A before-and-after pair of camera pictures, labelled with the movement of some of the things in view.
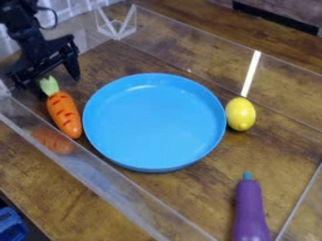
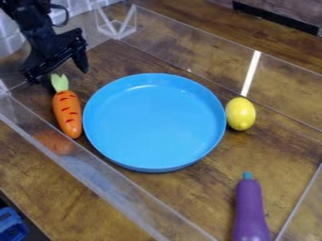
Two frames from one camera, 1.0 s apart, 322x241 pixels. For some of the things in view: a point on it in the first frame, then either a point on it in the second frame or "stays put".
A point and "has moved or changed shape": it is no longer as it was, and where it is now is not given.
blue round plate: (154, 122) stays put
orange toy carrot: (63, 108) has moved or changed shape
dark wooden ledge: (274, 18) stays put
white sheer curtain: (54, 11) stays put
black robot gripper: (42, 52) -> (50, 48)
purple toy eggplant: (250, 225) stays put
